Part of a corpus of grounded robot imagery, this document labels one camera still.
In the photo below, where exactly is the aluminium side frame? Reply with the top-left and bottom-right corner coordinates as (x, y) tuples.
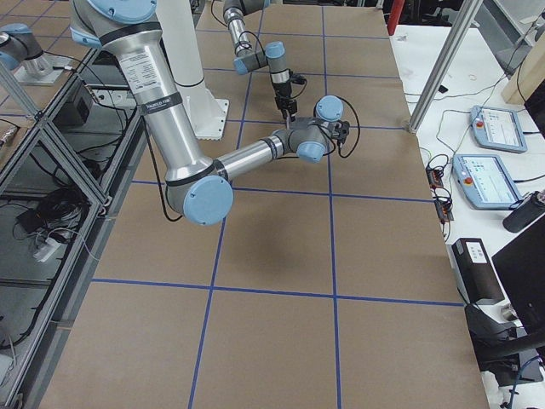
(1, 37), (145, 408)

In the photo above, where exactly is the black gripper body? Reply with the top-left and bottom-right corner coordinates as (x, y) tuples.
(273, 82), (297, 112)

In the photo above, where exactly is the black water bottle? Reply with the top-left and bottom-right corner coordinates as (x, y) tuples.
(502, 191), (544, 233)

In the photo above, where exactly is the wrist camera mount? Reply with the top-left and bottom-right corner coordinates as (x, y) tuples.
(332, 120), (350, 145)
(290, 72), (307, 85)

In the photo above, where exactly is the teach pendant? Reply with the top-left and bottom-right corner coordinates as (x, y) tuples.
(470, 106), (527, 153)
(452, 153), (522, 210)

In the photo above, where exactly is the black monitor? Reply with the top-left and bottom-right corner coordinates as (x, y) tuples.
(492, 225), (544, 333)

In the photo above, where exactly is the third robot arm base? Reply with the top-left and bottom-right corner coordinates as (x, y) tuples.
(1, 23), (61, 86)

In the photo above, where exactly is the black box with label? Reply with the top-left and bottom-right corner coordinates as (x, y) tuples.
(451, 238), (504, 305)

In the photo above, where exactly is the near teach pendant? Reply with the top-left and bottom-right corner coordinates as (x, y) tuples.
(452, 153), (522, 210)

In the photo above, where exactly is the pink and grey towel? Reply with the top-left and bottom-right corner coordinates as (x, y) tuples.
(286, 117), (322, 130)

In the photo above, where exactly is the black camera cable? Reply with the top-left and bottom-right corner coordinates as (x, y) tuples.
(331, 98), (361, 158)

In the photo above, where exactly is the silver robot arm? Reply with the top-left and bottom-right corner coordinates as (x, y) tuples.
(71, 1), (349, 226)
(222, 0), (297, 121)

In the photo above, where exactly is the aluminium frame post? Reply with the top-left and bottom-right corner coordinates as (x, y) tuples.
(407, 0), (484, 134)

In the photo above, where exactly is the far teach pendant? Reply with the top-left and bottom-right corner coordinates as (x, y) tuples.
(470, 106), (527, 153)

